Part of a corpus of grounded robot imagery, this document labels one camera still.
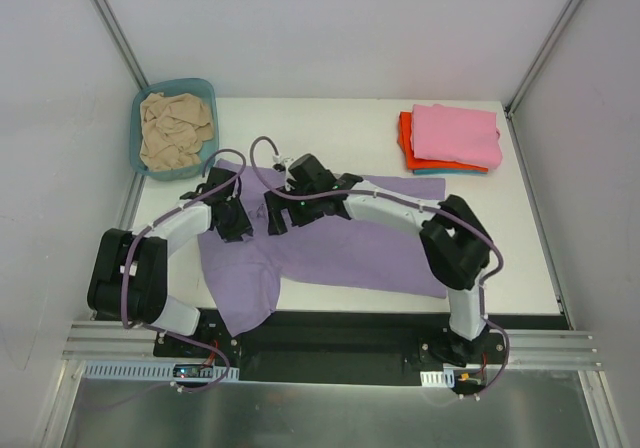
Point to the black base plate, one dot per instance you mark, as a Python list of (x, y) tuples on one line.
[(336, 348)]

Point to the purple t-shirt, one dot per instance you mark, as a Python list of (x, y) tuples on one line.
[(244, 278)]

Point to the pink folded t-shirt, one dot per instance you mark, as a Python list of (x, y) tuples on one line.
[(452, 134)]

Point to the orange folded t-shirt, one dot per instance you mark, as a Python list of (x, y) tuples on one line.
[(413, 163)]

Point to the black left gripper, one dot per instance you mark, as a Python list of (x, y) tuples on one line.
[(236, 223)]

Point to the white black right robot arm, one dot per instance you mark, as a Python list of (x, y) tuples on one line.
[(453, 240)]

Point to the teal plastic basket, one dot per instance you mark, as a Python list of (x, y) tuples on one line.
[(195, 86)]

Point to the beige crumpled t-shirt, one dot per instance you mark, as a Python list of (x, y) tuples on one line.
[(174, 130)]

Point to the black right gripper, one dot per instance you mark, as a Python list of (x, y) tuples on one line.
[(275, 211)]

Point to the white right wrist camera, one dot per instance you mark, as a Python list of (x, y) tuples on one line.
[(282, 165)]

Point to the aluminium front rail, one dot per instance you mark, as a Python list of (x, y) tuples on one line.
[(532, 343)]

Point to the left aluminium frame post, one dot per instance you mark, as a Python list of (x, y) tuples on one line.
[(117, 34)]

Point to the teal folded t-shirt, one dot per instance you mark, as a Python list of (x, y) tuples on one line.
[(445, 171)]

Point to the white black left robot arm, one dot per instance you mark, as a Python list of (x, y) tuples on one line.
[(130, 277)]

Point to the right aluminium frame post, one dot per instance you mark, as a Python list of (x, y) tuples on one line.
[(553, 37)]

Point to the aluminium frame post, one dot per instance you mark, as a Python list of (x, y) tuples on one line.
[(553, 37), (117, 34)]

